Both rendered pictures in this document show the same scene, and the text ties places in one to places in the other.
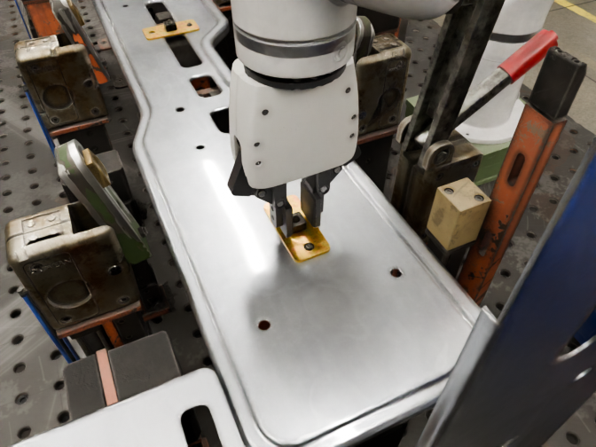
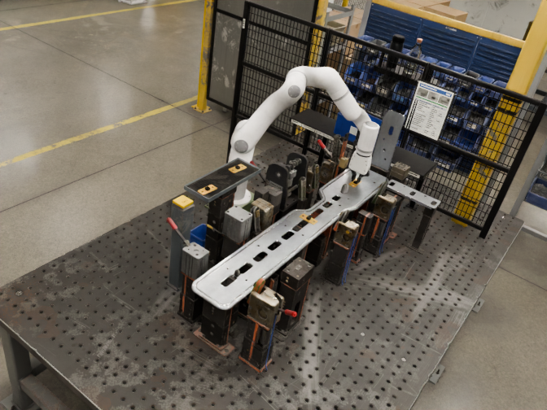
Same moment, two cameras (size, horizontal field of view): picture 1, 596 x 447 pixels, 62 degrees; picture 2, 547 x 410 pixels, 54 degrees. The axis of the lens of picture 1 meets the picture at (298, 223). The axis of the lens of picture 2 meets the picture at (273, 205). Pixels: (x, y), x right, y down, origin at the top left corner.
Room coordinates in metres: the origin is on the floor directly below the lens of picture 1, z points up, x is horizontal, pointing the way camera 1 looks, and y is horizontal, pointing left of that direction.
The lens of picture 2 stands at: (2.07, 1.75, 2.40)
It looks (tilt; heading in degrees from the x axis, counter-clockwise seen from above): 34 degrees down; 235
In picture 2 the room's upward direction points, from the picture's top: 10 degrees clockwise
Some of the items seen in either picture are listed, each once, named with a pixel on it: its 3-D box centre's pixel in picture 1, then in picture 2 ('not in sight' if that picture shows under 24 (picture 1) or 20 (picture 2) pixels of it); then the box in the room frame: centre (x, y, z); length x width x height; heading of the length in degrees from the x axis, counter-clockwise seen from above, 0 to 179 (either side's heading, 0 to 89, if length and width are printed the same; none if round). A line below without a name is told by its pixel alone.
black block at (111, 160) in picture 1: (121, 250); (359, 237); (0.44, 0.24, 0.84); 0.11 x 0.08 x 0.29; 115
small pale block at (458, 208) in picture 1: (425, 310); (337, 186); (0.32, -0.14, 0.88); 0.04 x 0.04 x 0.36; 25
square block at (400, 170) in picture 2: not in sight; (392, 193); (0.03, 0.00, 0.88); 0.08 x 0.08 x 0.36; 25
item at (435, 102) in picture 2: not in sight; (428, 110); (-0.21, -0.14, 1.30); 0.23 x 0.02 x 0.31; 115
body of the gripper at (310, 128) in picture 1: (295, 111); (361, 160); (0.33, 0.00, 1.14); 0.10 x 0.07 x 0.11; 115
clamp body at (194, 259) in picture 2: not in sight; (192, 283); (1.36, 0.30, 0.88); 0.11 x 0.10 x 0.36; 115
